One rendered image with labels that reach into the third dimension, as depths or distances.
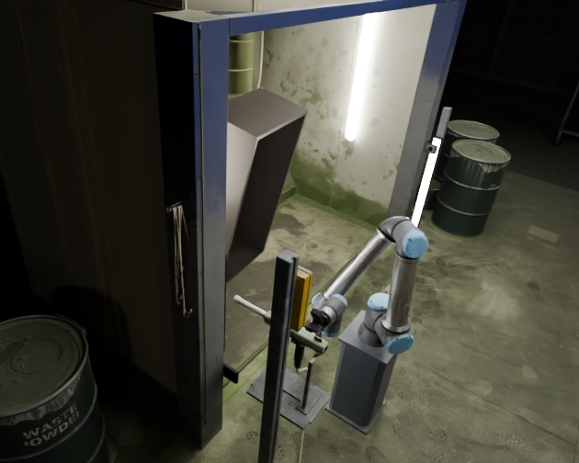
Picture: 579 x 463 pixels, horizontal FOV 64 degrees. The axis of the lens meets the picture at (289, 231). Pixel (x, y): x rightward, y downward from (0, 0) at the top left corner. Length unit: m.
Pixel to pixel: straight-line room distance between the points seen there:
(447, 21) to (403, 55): 0.43
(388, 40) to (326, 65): 0.65
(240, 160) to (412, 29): 2.23
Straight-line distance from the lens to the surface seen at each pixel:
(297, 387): 2.26
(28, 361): 2.43
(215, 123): 1.80
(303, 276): 1.63
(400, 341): 2.48
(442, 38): 4.25
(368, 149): 4.67
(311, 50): 4.78
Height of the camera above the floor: 2.55
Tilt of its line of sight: 33 degrees down
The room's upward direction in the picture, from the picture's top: 6 degrees clockwise
